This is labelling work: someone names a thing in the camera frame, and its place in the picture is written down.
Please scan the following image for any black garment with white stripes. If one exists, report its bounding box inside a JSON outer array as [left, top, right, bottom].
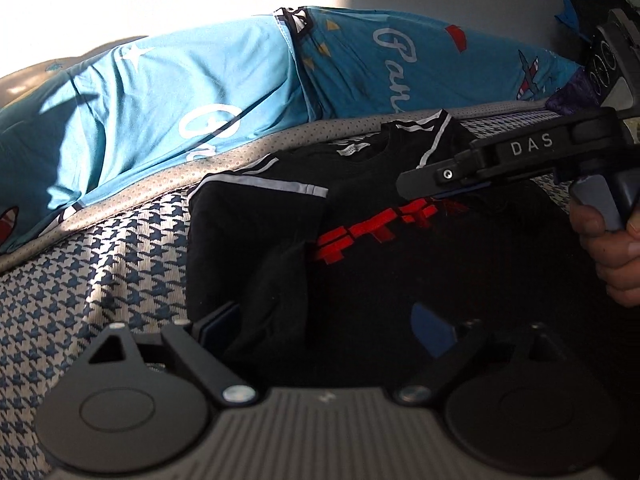
[[184, 108, 640, 396]]

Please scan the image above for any person's right hand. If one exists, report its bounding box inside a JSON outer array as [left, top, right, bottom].
[[570, 200, 640, 308]]

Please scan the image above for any purple floral cloth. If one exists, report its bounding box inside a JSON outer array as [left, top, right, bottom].
[[544, 67, 600, 116]]

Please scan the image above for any black and blue hanging garment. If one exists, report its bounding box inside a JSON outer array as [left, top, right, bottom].
[[555, 0, 639, 41]]

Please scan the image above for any houndstooth blue beige mattress cover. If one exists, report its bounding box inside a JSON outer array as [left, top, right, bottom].
[[0, 102, 591, 480]]

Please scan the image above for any blue airplane print pillow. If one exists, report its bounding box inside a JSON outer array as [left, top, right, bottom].
[[1, 15, 319, 254], [274, 6, 579, 119]]

